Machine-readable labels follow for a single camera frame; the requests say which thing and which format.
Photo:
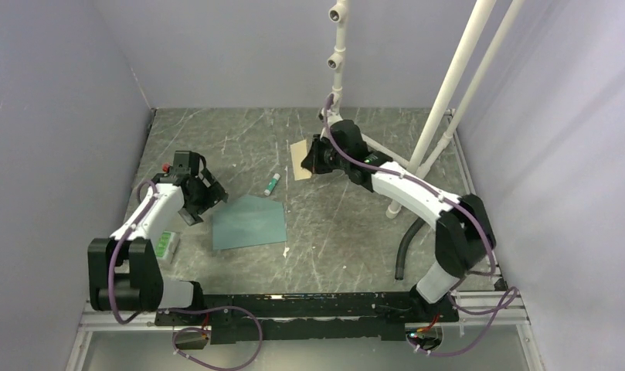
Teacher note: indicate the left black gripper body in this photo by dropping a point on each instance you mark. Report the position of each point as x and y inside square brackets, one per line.
[206, 197]

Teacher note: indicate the black foam tube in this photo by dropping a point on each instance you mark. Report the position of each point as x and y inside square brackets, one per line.
[402, 251]

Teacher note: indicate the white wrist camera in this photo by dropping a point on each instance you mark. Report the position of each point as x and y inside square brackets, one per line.
[184, 163]
[332, 117]

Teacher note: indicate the teal envelope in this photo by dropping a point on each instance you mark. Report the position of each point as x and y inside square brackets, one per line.
[248, 221]

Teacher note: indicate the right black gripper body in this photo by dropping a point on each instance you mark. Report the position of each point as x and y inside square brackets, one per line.
[324, 158]

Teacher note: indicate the green white glue stick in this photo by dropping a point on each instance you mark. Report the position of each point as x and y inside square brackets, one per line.
[271, 184]

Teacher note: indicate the white pvc pipe frame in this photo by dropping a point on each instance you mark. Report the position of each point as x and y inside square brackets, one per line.
[422, 158]

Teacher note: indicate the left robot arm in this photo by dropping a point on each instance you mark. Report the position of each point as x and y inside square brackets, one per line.
[123, 270]

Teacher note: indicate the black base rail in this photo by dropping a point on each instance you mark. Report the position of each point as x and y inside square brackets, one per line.
[386, 315]

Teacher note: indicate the green label plastic box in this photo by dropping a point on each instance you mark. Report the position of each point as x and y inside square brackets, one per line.
[167, 246]

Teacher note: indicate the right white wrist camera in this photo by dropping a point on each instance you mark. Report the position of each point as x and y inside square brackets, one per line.
[332, 117]

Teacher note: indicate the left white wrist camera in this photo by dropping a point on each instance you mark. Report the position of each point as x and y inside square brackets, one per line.
[184, 163]

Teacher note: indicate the cream letter paper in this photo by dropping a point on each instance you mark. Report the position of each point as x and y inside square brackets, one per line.
[298, 152]

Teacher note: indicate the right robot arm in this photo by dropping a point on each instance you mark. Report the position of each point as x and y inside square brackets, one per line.
[463, 232]

